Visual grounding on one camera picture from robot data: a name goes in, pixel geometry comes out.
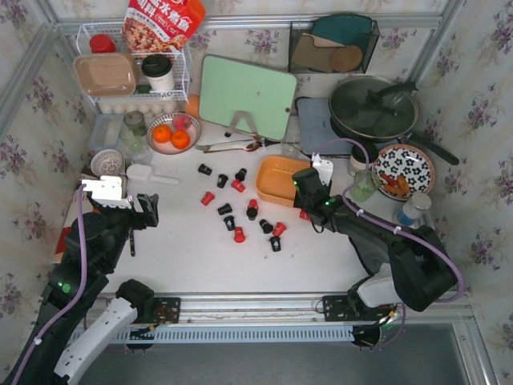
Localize grey induction cooker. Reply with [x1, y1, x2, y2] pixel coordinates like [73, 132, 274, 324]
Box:
[295, 96, 338, 156]

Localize orange plastic storage basket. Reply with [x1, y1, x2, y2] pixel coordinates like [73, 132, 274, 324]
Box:
[255, 156, 309, 208]

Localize metal cutting board stand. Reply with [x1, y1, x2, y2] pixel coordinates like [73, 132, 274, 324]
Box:
[224, 111, 261, 140]

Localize egg tray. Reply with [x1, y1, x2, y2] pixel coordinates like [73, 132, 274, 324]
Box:
[98, 101, 181, 117]

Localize red striped cloth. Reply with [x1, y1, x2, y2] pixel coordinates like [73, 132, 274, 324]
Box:
[53, 191, 98, 265]

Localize pink fruit bowl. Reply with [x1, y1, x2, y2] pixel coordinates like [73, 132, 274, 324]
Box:
[146, 112, 201, 155]

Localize left camera mount white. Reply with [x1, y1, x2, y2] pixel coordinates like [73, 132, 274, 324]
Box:
[81, 176, 131, 209]

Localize fried food pieces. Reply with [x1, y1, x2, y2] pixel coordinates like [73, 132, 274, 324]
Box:
[380, 173, 410, 197]

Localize pale green glass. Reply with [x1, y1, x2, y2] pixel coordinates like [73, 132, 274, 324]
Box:
[119, 127, 152, 165]

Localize black capsule numbered four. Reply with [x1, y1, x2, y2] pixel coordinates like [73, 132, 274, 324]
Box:
[224, 216, 236, 231]
[269, 236, 281, 253]

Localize light blue plastic tray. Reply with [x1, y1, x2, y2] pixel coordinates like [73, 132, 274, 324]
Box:
[88, 114, 123, 152]

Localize copper spoon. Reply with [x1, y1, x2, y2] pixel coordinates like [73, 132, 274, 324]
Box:
[204, 142, 261, 154]

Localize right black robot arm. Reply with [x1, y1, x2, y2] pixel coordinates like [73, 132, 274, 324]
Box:
[292, 168, 463, 314]

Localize pink peach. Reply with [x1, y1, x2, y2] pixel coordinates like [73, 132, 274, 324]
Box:
[172, 114, 192, 131]

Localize white round strainer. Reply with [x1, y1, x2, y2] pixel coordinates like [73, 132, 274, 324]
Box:
[90, 149, 123, 176]

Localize orange tangerine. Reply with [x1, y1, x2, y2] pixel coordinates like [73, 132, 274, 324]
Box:
[152, 124, 172, 144]
[171, 131, 191, 150]

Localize camera mount white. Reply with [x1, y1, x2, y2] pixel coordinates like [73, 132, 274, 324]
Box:
[311, 153, 333, 186]
[81, 176, 131, 209]

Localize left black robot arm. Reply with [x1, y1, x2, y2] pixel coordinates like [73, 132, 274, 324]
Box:
[4, 191, 159, 384]

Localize grey tinted glass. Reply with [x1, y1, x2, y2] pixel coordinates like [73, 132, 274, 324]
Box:
[123, 111, 147, 136]

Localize jar with black lid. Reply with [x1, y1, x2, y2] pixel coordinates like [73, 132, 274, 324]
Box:
[348, 141, 379, 176]

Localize right camera mount white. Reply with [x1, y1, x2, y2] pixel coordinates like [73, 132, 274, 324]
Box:
[311, 153, 333, 186]

